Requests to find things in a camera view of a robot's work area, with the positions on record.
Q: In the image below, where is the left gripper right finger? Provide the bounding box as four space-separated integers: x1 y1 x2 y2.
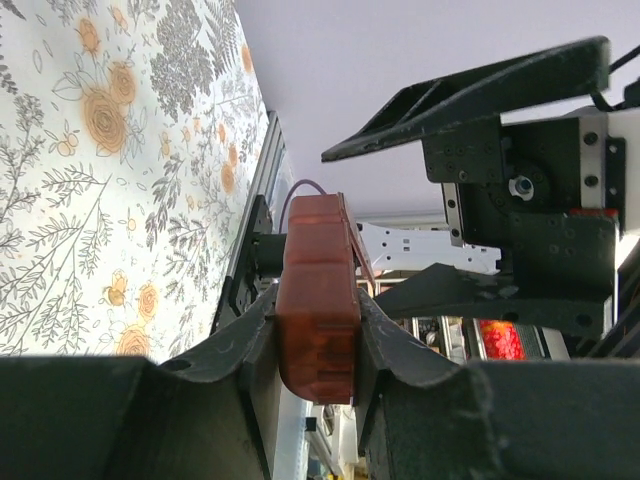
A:
355 292 639 479

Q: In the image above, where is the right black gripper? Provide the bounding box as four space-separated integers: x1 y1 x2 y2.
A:
321 36 625 339

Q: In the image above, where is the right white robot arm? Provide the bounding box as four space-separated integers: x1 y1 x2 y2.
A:
322 36 625 339

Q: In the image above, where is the red pill organizer box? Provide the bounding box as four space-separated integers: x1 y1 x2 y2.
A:
275 193 374 405

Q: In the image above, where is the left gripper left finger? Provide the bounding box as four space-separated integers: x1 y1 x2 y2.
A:
1 288 280 479

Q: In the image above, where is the floral table mat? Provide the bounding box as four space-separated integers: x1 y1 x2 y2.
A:
1 0 268 362

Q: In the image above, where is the aluminium frame rail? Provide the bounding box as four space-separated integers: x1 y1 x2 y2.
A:
211 111 289 332

